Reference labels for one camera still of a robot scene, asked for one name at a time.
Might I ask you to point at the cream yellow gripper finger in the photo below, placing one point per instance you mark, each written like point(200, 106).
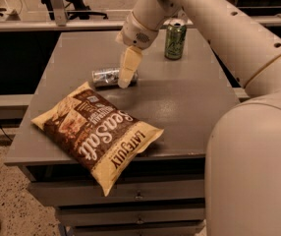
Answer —
point(130, 61)

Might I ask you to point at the silver redbull can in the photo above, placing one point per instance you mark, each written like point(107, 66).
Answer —
point(109, 77)

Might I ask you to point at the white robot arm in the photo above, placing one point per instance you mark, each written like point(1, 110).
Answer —
point(242, 178)

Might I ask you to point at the green drink can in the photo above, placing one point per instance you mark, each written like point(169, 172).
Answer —
point(175, 39)

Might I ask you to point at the brown yellow chips bag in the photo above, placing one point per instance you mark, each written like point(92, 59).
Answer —
point(98, 135)

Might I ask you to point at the grey drawer cabinet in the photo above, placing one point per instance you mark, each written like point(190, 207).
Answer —
point(161, 191)

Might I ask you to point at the metal railing frame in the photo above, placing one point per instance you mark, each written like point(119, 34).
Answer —
point(48, 23)

